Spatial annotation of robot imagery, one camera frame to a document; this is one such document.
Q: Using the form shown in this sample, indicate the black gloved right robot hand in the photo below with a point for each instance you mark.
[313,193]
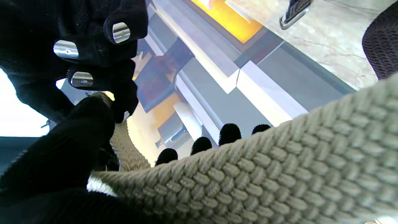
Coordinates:
[46,25]

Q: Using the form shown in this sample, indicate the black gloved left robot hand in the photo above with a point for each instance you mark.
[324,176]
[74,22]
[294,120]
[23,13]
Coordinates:
[62,161]

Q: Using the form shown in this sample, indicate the beige woven belt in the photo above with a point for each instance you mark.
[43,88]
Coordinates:
[279,174]

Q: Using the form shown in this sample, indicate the dark woven belt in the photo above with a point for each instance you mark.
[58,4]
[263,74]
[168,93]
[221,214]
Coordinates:
[382,40]

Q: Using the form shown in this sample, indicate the dark lidded pot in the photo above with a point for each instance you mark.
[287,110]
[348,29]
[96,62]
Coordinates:
[171,133]

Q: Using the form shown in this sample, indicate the dark range hood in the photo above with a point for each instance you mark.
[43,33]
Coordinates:
[158,81]

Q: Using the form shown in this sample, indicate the white speckled bowl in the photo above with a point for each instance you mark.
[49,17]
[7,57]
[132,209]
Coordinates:
[188,119]

